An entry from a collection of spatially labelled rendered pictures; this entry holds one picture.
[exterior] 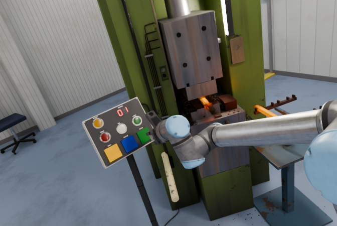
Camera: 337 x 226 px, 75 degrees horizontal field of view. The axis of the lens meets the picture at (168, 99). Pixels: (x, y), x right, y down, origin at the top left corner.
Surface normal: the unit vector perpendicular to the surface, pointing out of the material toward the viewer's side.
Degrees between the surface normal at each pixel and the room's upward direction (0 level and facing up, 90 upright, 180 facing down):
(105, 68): 90
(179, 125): 55
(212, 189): 90
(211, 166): 90
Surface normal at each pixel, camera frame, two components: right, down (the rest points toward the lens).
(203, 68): 0.16, 0.37
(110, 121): 0.36, -0.25
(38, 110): 0.56, 0.22
